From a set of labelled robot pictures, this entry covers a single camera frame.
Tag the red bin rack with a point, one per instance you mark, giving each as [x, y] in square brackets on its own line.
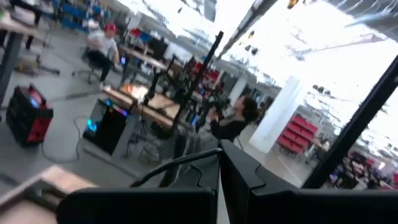
[295, 135]

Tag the black background robot arm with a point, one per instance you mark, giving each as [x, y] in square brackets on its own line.
[154, 85]

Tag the wooden station table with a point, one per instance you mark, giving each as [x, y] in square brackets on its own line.
[161, 105]

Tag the yellow ceiling fixture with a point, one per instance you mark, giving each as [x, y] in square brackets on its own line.
[292, 3]

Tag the person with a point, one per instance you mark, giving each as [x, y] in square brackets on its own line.
[104, 43]
[233, 127]

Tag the white building column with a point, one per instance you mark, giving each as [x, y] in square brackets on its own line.
[276, 118]

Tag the black computer tower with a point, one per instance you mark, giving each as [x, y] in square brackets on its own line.
[109, 130]

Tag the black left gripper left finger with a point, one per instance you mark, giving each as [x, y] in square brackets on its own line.
[140, 208]

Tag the black frame pole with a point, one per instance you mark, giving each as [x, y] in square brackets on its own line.
[355, 124]

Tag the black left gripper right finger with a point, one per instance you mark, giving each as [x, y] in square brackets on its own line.
[295, 208]

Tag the black background station frame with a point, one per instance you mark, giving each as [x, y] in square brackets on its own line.
[199, 77]

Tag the office chair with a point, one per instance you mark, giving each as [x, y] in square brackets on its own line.
[90, 67]

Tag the red black equipment case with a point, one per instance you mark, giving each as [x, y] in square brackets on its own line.
[34, 130]

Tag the wooden table black legs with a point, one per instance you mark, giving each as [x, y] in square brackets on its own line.
[12, 46]

